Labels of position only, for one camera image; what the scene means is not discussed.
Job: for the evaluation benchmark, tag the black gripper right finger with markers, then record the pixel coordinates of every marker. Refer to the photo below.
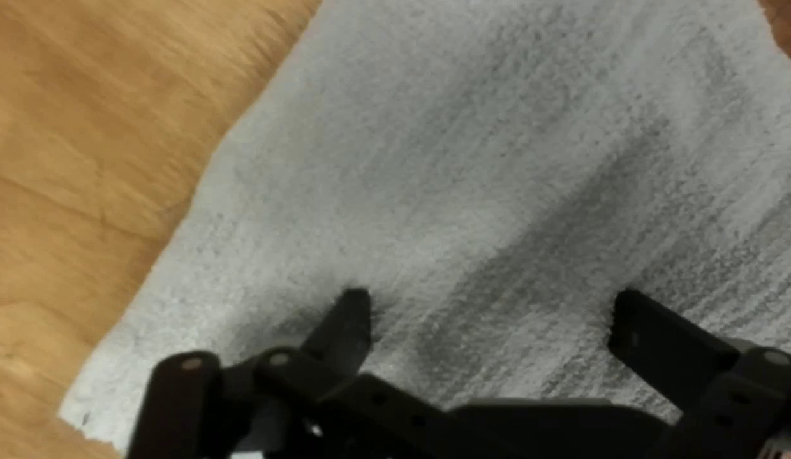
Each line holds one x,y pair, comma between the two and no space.
665,345

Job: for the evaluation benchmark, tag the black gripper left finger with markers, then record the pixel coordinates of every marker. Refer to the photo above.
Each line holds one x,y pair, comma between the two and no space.
343,326

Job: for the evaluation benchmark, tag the white towel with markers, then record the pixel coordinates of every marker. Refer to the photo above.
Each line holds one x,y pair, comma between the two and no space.
463,169

